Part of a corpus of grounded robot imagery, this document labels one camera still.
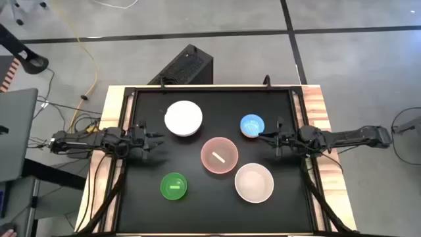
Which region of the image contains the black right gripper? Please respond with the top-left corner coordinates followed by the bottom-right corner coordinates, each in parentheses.
top-left (258, 117), bottom-right (299, 157)

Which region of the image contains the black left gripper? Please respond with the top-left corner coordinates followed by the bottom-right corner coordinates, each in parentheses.
top-left (129, 120), bottom-right (166, 160)

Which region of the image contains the small blue bowl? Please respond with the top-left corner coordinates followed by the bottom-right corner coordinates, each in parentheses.
top-left (239, 113), bottom-right (266, 138)

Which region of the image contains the beige translucent bowl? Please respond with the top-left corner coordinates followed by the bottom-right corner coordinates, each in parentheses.
top-left (234, 163), bottom-right (275, 204)

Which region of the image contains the small green bowl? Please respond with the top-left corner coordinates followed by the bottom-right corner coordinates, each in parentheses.
top-left (159, 172), bottom-right (188, 201)

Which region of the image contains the pink translucent bowl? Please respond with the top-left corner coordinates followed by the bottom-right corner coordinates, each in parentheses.
top-left (200, 136), bottom-right (239, 175)

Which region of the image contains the large white bowl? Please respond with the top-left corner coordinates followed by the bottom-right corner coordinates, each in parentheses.
top-left (164, 99), bottom-right (203, 138)

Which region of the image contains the black computer tower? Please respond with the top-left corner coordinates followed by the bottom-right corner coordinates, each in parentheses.
top-left (147, 43), bottom-right (214, 86)

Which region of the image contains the black table mat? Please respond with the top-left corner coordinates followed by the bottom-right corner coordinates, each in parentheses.
top-left (116, 89), bottom-right (313, 234)

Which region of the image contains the grey stand foot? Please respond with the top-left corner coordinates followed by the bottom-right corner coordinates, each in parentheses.
top-left (393, 115), bottom-right (421, 136)

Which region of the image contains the grey laptop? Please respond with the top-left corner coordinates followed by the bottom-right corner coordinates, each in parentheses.
top-left (0, 88), bottom-right (39, 184)

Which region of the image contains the grey side cabinet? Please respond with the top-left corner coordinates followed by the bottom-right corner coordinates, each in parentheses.
top-left (0, 175), bottom-right (41, 237)

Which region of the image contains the orange striped panel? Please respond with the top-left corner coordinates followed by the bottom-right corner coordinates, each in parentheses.
top-left (0, 57), bottom-right (21, 93)

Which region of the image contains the office chair base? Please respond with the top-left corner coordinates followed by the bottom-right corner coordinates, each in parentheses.
top-left (9, 0), bottom-right (49, 26)

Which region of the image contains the black metal table frame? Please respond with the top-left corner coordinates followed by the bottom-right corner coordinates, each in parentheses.
top-left (77, 74), bottom-right (355, 236)

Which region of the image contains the yellow floor cable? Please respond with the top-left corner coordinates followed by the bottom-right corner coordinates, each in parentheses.
top-left (49, 0), bottom-right (99, 133)

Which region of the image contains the black looped floor cable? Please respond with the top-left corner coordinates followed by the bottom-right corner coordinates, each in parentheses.
top-left (390, 107), bottom-right (421, 167)

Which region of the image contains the white floor cable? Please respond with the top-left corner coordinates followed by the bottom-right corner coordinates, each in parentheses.
top-left (91, 0), bottom-right (139, 10)

